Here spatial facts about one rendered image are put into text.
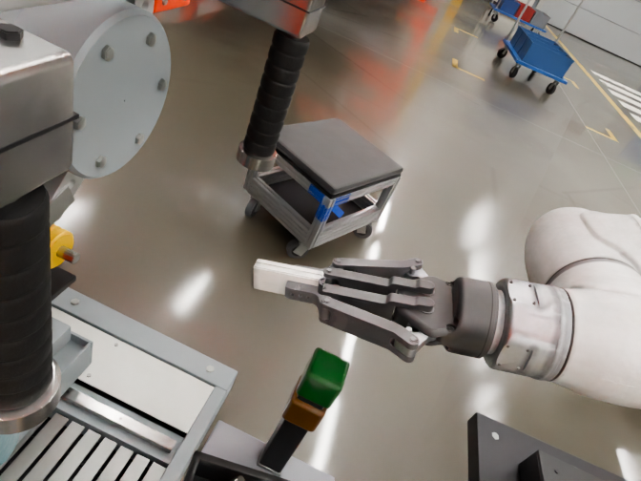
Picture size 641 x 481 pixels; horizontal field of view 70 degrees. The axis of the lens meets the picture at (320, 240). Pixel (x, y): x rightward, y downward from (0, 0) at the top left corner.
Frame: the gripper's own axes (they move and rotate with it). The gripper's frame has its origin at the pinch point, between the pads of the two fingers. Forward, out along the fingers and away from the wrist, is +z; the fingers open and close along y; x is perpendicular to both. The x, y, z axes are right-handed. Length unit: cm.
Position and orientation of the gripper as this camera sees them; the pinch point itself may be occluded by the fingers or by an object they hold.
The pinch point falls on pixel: (288, 280)
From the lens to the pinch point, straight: 47.5
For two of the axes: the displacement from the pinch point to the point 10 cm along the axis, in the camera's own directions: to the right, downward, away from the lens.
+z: -9.8, -1.9, 1.2
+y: -2.0, 5.6, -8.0
